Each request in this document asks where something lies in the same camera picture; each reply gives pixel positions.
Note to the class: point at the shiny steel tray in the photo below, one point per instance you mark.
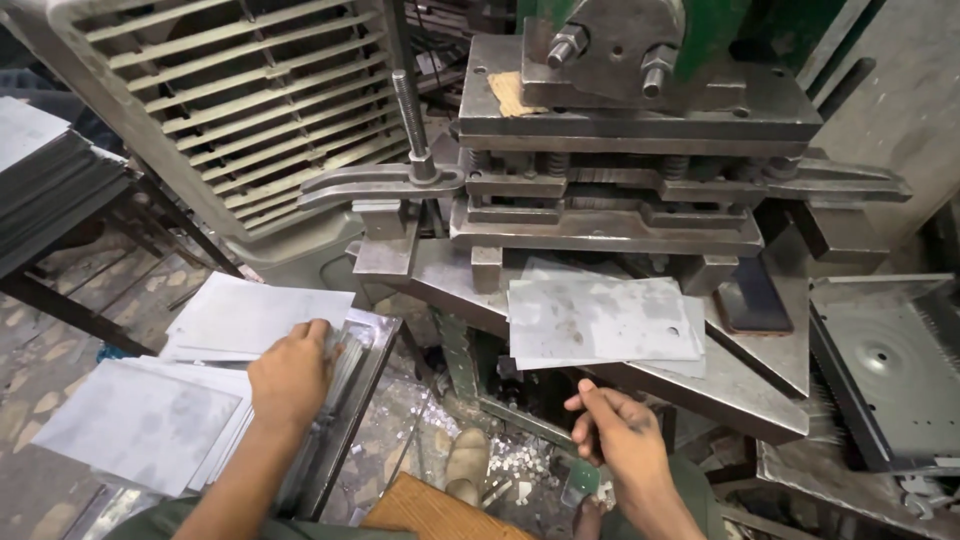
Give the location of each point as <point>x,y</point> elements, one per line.
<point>360,420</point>

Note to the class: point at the heap of small metal scraps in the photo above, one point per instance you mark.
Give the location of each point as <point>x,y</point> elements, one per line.
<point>525,461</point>

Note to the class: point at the dark metal frame stand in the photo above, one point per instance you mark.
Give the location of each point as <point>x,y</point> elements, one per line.
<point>90,319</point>

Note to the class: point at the bundle of metal sheets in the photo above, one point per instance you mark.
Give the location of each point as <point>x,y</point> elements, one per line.
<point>343,375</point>

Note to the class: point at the plain grey metal sheet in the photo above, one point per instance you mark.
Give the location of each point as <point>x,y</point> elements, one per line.
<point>694,330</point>

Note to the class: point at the beige shoe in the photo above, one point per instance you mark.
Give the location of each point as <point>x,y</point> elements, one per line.
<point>467,461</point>

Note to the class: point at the dark phone with brown case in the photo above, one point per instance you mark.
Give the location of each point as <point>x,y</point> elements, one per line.
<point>752,304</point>

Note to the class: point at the person's right hand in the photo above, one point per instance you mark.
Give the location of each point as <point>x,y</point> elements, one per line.
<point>626,442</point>

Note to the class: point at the pile of pale flat sheets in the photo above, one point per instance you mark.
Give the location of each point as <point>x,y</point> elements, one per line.
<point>135,424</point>
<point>247,315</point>

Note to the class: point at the brown cardboard scrap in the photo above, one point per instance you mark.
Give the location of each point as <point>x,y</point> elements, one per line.
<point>514,94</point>

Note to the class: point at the threaded steel bolt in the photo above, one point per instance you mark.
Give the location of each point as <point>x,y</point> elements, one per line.
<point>411,120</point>

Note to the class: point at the person's left fingers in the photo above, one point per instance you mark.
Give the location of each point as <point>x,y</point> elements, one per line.
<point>319,337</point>

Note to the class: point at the person's left hand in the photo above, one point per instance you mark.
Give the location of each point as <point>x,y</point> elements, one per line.
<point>289,382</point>

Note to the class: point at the grey louvered air cooler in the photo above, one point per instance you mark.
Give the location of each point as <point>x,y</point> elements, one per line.
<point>225,97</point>

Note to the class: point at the person's green trousers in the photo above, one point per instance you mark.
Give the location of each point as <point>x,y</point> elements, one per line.
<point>697,487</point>

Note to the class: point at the grey steel press machine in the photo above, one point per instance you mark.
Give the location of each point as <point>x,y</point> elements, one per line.
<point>600,120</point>

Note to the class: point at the stack of dark metal sheets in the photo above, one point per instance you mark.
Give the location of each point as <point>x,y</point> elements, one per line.
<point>52,180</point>

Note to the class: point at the grey metal sheet with hole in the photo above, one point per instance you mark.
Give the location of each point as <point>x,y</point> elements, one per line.
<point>600,319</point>

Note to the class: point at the flat steel plate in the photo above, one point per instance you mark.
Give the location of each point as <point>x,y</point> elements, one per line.
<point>825,487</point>

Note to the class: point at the brown wooden board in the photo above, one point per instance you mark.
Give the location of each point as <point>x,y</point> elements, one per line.
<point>435,517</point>

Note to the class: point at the stamped grey metal pan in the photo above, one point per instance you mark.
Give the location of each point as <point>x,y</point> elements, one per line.
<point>892,360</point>

